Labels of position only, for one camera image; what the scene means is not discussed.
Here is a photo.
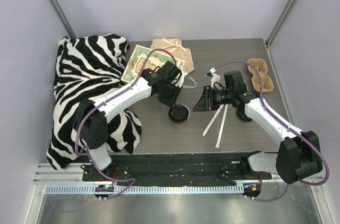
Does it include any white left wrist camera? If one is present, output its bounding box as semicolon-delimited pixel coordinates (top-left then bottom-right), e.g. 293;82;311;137
175;71;188;88

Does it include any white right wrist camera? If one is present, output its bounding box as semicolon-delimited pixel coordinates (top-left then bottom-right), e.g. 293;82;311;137
206;67;220;88

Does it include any brown cardboard cup carrier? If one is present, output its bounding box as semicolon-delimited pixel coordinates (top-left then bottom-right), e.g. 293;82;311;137
248;58;274;93

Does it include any white wrapped straw right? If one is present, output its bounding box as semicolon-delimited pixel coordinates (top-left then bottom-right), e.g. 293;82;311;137
215;105;228;149

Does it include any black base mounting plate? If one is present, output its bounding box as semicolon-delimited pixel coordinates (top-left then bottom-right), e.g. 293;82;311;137
81;153;272;186

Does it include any white slotted cable duct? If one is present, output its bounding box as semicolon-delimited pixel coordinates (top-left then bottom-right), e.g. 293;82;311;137
45;184;244;195

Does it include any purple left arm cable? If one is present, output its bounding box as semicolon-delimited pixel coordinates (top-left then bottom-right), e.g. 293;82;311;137
74;48;176;199

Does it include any brown paper coffee cup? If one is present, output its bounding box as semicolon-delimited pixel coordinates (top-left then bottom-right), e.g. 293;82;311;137
172;119;187;127

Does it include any zebra print plush blanket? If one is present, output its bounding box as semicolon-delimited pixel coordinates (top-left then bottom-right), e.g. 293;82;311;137
46;33;129;170

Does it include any white wrapped straw left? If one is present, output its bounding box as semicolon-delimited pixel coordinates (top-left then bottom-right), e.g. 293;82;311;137
202;106;222;136

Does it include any beige cloth pouch with ribbon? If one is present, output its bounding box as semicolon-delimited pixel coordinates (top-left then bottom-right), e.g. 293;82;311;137
150;38;194;74

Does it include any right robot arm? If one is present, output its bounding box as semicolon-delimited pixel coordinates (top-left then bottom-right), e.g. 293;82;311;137
193;68;322;184

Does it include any aluminium frame rail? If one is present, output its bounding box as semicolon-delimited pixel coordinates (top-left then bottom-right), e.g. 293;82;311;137
33;161;325;184

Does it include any black plastic cup lid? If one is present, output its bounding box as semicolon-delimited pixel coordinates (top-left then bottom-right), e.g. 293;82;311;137
168;104;190;121

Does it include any green illustrated paper bag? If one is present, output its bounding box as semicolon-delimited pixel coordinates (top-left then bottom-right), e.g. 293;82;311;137
122;45;184;83

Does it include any white wrapped straw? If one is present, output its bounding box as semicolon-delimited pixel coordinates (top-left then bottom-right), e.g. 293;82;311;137
215;105;228;149
202;106;222;136

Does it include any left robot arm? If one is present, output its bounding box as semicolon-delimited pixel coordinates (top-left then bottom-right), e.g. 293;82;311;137
73;61;190;181

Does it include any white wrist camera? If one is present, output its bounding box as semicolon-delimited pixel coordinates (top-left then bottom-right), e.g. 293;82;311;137
206;67;220;88
175;71;188;88

